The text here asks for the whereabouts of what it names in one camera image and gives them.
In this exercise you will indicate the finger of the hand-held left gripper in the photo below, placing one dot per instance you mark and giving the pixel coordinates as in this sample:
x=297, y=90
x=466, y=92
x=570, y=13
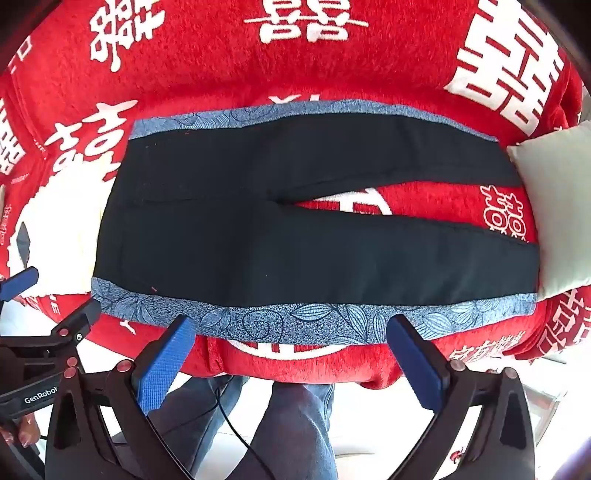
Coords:
x=78, y=319
x=21, y=279

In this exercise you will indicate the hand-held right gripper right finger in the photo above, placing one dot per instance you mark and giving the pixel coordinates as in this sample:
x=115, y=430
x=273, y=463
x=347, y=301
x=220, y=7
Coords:
x=418, y=364

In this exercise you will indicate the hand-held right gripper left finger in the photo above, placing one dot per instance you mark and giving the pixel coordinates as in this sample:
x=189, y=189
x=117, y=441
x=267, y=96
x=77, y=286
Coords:
x=166, y=364

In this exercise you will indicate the black pants with blue stripe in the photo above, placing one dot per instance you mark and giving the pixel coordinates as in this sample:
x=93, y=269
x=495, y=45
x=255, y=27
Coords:
x=231, y=230

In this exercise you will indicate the person's left hand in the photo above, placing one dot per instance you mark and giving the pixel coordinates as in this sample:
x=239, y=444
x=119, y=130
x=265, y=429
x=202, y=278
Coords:
x=23, y=431

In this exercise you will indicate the person's blue jeans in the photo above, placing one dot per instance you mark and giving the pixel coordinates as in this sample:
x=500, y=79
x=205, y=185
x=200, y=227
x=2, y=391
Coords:
x=291, y=429

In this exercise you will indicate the off-white pillow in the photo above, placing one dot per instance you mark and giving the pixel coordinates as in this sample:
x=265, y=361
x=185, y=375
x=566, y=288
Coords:
x=554, y=207

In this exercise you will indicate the red printed blanket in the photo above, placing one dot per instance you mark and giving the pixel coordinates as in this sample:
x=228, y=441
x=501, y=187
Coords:
x=323, y=64

